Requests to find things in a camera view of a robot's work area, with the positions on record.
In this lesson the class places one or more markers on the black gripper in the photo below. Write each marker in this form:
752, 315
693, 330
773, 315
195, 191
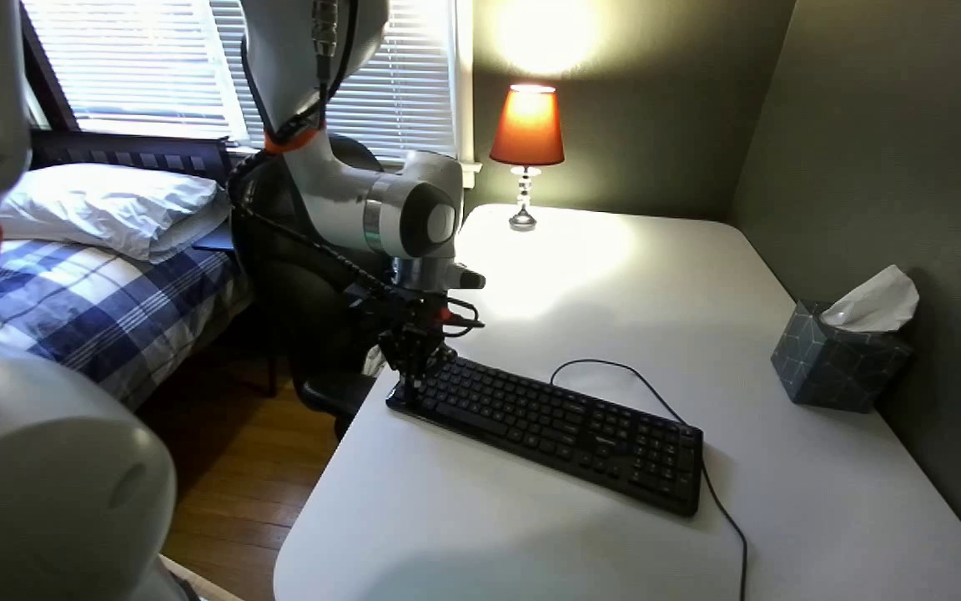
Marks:
423, 312

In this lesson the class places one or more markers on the black computer keyboard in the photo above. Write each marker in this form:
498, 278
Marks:
569, 434

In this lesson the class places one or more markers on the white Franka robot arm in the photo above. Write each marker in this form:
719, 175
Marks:
56, 501

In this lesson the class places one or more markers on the small white cloth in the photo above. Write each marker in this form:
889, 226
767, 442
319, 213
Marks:
370, 360

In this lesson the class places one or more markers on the white window sill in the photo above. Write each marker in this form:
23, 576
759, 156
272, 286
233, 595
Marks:
469, 175

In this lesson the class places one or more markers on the orange shade table lamp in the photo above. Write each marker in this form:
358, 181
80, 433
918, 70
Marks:
525, 128

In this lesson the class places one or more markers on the blue plaid bed blanket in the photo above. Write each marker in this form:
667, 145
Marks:
90, 305

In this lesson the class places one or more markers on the white pillow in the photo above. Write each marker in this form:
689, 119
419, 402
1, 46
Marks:
102, 206

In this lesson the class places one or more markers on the dark bed headboard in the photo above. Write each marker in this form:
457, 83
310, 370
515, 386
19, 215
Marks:
134, 156

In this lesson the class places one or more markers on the white window blinds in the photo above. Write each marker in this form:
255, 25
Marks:
158, 60

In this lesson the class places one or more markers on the grey patterned tissue box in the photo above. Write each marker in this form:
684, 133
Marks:
832, 370

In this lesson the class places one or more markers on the white tissue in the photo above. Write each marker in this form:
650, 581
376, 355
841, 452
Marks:
874, 298

